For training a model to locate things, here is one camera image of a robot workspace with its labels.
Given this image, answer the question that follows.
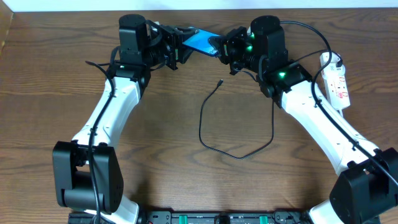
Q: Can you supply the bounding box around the white power strip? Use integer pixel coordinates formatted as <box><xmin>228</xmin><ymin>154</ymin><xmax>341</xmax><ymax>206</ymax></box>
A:
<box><xmin>323</xmin><ymin>52</ymin><xmax>351</xmax><ymax>113</ymax></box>

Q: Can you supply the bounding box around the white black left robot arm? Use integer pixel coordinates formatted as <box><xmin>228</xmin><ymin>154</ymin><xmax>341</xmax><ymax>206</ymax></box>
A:
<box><xmin>52</xmin><ymin>14</ymin><xmax>200</xmax><ymax>223</ymax></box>

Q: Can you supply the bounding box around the white USB charger adapter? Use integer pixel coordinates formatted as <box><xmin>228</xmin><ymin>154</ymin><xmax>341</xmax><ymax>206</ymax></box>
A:
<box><xmin>322</xmin><ymin>62</ymin><xmax>346</xmax><ymax>80</ymax></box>

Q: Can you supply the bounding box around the blue Galaxy smartphone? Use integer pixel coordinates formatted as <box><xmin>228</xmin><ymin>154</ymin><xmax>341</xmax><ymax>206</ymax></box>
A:
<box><xmin>183</xmin><ymin>29</ymin><xmax>219</xmax><ymax>57</ymax></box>

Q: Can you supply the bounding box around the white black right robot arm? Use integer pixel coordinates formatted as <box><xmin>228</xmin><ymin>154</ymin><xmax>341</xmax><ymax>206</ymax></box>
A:
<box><xmin>209</xmin><ymin>16</ymin><xmax>397</xmax><ymax>223</ymax></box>

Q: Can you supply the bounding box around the black USB charging cable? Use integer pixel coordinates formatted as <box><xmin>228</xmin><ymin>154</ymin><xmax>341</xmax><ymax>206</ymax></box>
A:
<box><xmin>198</xmin><ymin>49</ymin><xmax>343</xmax><ymax>160</ymax></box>

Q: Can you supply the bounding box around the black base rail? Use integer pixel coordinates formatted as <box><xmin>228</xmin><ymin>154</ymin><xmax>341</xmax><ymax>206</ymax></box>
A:
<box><xmin>67</xmin><ymin>210</ymin><xmax>381</xmax><ymax>224</ymax></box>

